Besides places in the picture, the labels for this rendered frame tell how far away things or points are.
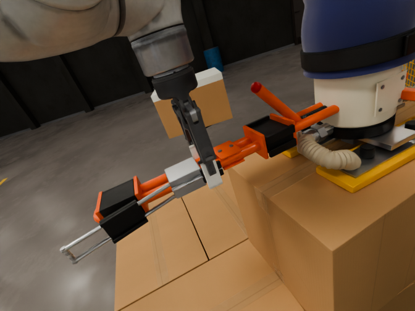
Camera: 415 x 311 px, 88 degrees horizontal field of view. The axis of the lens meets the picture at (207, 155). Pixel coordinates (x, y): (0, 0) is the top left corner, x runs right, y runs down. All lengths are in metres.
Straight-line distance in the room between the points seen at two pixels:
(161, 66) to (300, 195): 0.39
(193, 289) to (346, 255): 0.59
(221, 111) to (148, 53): 1.57
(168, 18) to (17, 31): 0.18
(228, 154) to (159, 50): 0.23
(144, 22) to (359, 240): 0.50
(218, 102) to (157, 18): 1.56
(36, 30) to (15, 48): 0.03
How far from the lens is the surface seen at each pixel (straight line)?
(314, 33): 0.55
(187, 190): 0.44
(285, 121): 0.51
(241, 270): 0.91
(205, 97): 1.85
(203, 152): 0.37
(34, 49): 0.28
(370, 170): 0.58
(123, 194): 0.45
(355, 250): 0.51
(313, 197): 0.53
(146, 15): 0.34
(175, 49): 0.36
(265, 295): 0.86
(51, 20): 0.25
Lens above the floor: 1.31
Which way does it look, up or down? 28 degrees down
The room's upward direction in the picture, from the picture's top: 19 degrees counter-clockwise
